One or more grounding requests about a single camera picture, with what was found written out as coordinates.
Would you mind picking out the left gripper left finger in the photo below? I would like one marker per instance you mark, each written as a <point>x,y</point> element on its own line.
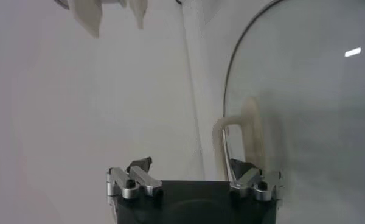
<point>146,182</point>

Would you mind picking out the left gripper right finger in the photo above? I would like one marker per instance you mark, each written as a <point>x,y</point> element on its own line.
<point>246,181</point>

